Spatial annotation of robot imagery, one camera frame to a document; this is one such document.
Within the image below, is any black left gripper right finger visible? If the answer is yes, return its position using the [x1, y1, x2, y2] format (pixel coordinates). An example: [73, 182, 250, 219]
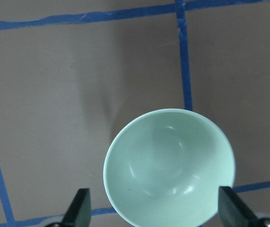
[218, 186, 263, 227]

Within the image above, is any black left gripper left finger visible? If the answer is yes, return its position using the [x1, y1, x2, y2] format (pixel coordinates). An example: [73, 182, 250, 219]
[61, 188, 91, 227]

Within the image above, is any green bowl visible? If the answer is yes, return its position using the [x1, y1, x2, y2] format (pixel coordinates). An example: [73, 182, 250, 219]
[103, 109, 235, 227]

